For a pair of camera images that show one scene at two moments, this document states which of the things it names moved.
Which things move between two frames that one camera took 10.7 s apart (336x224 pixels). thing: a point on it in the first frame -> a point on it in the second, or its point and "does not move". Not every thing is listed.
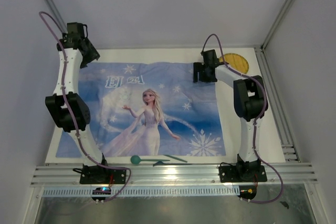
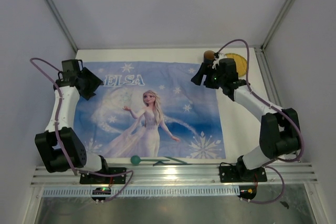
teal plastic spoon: (136, 159) does not move
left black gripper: (93, 54) -> (95, 82)
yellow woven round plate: (236, 62) does not move
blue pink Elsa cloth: (148, 109) does not move
